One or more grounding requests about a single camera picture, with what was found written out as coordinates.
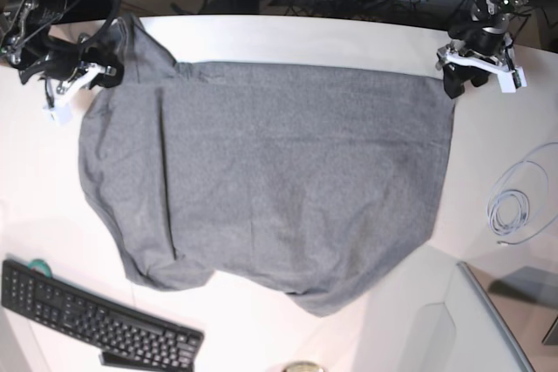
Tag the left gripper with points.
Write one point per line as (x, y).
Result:
(476, 70)

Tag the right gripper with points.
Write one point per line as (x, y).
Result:
(64, 70)

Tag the grey t-shirt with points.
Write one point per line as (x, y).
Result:
(312, 181)

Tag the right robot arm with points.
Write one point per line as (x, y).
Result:
(28, 46)

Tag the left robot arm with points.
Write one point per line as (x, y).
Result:
(481, 46)

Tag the green tape roll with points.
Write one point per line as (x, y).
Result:
(41, 267)

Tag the black keyboard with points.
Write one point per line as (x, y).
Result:
(127, 338)

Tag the grey monitor edge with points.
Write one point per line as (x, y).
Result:
(523, 306)

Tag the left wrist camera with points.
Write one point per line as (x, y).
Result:
(512, 81)

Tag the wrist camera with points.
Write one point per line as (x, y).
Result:
(59, 115)
(512, 81)

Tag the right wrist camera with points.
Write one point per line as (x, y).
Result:
(59, 115)

